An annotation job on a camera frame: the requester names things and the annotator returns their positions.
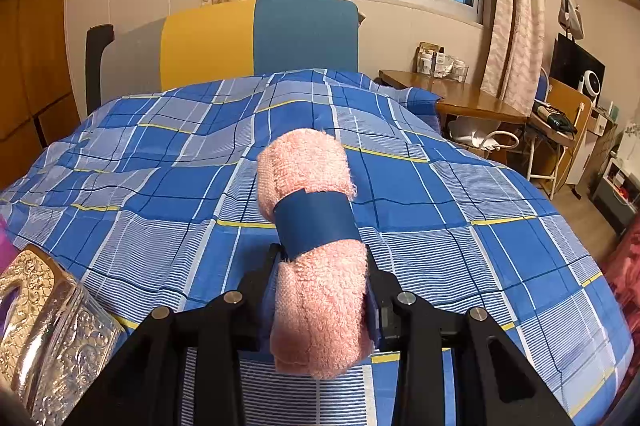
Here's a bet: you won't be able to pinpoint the white round fan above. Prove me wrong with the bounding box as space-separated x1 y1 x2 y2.
579 70 601 106

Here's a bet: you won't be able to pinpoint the orange wooden wardrobe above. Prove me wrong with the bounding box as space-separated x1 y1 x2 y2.
1 0 79 188

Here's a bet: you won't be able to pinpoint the red pink blanket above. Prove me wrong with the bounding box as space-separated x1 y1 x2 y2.
603 219 640 338

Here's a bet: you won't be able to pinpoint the blue plaid bed sheet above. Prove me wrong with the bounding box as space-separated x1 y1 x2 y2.
1 68 634 425

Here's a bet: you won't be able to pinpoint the black monitor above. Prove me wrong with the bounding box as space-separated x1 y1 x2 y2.
550 34 605 93

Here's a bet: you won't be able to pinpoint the pink towel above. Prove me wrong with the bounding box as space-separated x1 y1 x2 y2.
257 128 373 380

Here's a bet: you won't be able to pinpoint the white storage shelf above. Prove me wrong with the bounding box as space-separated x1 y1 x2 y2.
591 155 639 235

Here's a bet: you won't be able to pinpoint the items on desk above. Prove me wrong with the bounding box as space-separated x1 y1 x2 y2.
414 42 469 82

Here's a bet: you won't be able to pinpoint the brown wooden desk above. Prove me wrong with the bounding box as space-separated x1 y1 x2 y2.
378 70 528 125

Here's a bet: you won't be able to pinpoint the ornate silver tissue box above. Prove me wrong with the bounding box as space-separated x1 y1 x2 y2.
1 244 126 425

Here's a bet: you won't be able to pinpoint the beige right curtain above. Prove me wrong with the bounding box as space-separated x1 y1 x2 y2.
480 0 546 115

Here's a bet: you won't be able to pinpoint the grey yellow blue headboard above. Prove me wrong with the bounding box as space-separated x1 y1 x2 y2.
85 0 362 110

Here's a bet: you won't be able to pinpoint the wooden folding chair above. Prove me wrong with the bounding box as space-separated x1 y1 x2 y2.
524 68 592 201

